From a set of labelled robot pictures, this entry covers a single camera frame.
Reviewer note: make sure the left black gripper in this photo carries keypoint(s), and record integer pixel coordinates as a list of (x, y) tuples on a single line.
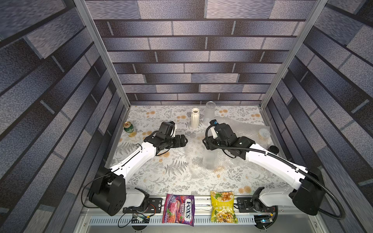
[(178, 142)]

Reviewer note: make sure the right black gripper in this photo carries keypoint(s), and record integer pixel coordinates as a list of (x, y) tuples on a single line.
[(211, 142)]

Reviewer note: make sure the ribbed clear glass vase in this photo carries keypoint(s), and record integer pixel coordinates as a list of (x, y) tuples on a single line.
[(210, 159)]

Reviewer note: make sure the white ribbed ceramic vase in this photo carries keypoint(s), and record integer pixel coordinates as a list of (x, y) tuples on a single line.
[(195, 118)]

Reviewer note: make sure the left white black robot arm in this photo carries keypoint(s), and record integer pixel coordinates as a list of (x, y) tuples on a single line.
[(108, 190)]

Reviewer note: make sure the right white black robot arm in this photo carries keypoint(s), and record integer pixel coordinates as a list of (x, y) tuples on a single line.
[(301, 191)]

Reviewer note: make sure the green drink can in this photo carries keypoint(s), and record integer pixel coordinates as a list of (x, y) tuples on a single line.
[(128, 127)]

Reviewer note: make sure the white lidded cup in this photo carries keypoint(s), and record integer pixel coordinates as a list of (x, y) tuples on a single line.
[(264, 134)]

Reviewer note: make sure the yellow snack bag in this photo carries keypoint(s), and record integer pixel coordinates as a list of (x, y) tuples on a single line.
[(223, 207)]

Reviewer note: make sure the purple Fox's candy bag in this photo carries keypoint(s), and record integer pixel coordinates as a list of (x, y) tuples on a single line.
[(179, 209)]

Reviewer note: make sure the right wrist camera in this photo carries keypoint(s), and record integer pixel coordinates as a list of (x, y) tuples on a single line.
[(213, 124)]

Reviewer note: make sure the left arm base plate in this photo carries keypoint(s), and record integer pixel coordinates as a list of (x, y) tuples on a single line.
[(150, 205)]

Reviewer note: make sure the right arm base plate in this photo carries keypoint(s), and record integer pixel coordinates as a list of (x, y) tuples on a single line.
[(247, 205)]

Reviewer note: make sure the aluminium front rail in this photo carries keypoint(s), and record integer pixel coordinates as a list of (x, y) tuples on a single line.
[(288, 220)]

